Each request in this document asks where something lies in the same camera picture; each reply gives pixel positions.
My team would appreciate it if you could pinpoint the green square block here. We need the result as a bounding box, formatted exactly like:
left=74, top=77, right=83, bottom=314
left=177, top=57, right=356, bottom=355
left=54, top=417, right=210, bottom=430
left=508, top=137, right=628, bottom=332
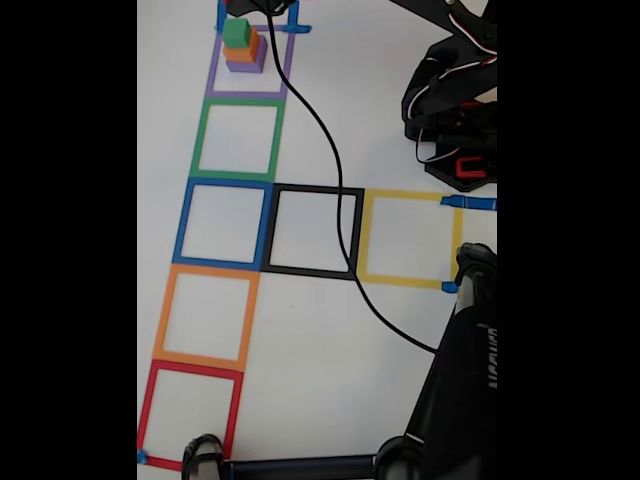
left=221, top=17, right=251, bottom=47

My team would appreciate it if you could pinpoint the orange square block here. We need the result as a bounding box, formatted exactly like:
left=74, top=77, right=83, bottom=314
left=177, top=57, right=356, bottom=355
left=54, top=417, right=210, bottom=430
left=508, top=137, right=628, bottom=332
left=222, top=27, right=261, bottom=64

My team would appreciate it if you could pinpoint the large purple square block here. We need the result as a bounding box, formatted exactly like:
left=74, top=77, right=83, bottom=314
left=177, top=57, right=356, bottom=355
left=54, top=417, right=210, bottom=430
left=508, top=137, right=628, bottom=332
left=225, top=35, right=268, bottom=75

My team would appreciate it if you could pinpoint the black tripod stand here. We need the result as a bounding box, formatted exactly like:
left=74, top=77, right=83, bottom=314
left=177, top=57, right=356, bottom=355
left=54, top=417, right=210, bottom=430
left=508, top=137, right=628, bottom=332
left=181, top=242, right=498, bottom=480

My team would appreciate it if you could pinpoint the purple square frame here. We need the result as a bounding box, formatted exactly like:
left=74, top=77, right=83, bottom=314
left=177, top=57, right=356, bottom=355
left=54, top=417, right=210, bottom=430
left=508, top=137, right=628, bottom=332
left=204, top=24, right=296, bottom=101

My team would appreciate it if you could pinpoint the green square frame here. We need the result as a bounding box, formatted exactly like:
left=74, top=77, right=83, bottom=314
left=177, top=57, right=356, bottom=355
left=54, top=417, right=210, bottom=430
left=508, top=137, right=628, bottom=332
left=189, top=97, right=286, bottom=182

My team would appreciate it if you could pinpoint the black camera cable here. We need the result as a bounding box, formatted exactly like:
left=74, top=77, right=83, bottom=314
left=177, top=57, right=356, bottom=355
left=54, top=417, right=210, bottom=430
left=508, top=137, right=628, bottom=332
left=266, top=8, right=442, bottom=356

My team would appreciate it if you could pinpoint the blue square frame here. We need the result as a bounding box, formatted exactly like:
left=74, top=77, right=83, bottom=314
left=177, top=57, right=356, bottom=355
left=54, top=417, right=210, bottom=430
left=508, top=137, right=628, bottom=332
left=172, top=177, right=275, bottom=273

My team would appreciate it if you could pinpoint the black square frame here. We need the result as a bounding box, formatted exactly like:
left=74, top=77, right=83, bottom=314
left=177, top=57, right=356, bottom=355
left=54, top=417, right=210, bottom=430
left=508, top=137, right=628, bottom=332
left=259, top=182, right=365, bottom=281

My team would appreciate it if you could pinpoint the yellow square frame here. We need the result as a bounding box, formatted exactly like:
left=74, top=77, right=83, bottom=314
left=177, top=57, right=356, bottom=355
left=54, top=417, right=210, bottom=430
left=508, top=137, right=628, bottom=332
left=355, top=188, right=464, bottom=291

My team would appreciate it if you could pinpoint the orange square frame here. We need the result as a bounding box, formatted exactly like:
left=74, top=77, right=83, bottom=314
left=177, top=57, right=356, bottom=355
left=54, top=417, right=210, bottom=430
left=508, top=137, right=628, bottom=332
left=153, top=263, right=262, bottom=372

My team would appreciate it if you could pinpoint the red square frame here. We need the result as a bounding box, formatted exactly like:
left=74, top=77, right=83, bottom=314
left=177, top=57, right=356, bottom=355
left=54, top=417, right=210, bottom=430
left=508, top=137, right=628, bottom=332
left=137, top=358, right=245, bottom=472

